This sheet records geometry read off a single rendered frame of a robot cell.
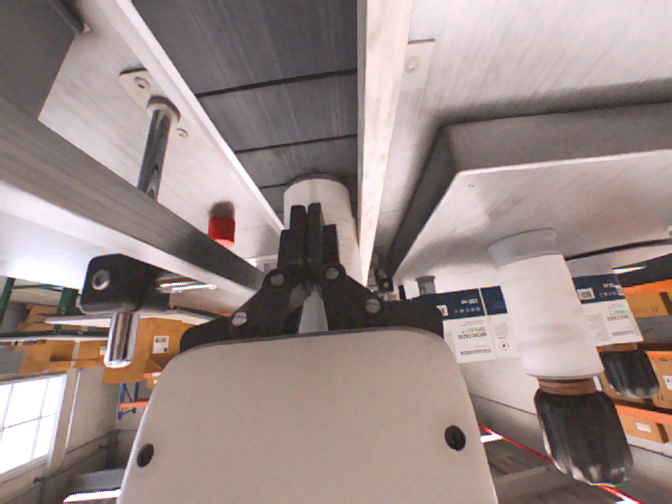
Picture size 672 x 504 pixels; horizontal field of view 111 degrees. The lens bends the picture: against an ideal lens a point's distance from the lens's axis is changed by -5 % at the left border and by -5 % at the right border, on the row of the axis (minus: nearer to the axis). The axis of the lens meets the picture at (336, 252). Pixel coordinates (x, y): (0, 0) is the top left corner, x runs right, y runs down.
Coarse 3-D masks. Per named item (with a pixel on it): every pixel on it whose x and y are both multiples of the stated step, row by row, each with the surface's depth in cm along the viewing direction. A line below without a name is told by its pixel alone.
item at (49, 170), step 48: (0, 96) 4; (0, 144) 4; (48, 144) 4; (0, 192) 4; (48, 192) 4; (96, 192) 5; (96, 240) 6; (144, 240) 6; (192, 240) 8; (240, 288) 12
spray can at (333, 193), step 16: (304, 176) 17; (320, 176) 17; (336, 176) 18; (288, 192) 18; (304, 192) 17; (320, 192) 17; (336, 192) 17; (288, 208) 17; (336, 208) 17; (288, 224) 17; (336, 224) 16; (352, 224) 18; (352, 240) 17; (352, 256) 16; (352, 272) 16; (304, 304) 14; (320, 304) 14; (304, 320) 14; (320, 320) 14
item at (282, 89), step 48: (144, 0) 8; (192, 0) 8; (240, 0) 8; (288, 0) 8; (336, 0) 8; (192, 48) 9; (240, 48) 9; (288, 48) 10; (336, 48) 10; (240, 96) 11; (288, 96) 12; (336, 96) 12; (240, 144) 14; (288, 144) 15; (336, 144) 15
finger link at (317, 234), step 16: (320, 208) 13; (320, 224) 12; (320, 240) 11; (336, 240) 12; (320, 256) 11; (336, 256) 12; (320, 288) 11; (352, 288) 10; (368, 304) 10; (384, 304) 10; (368, 320) 10
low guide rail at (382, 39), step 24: (360, 0) 6; (384, 0) 6; (408, 0) 6; (360, 24) 7; (384, 24) 6; (408, 24) 6; (360, 48) 8; (384, 48) 7; (360, 72) 8; (384, 72) 7; (360, 96) 9; (384, 96) 8; (360, 120) 10; (384, 120) 9; (360, 144) 11; (384, 144) 10; (360, 168) 13; (384, 168) 12; (360, 192) 15; (360, 216) 17; (360, 240) 21
